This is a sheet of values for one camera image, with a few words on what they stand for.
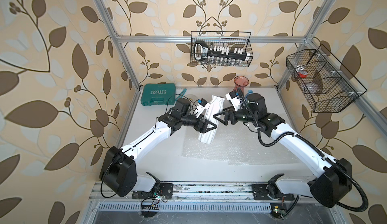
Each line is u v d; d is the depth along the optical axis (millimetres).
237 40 911
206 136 717
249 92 1018
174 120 591
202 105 680
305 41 912
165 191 742
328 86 730
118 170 413
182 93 1160
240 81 985
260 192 731
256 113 574
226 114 640
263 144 517
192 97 1120
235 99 660
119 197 424
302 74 807
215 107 693
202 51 845
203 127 667
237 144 890
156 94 1105
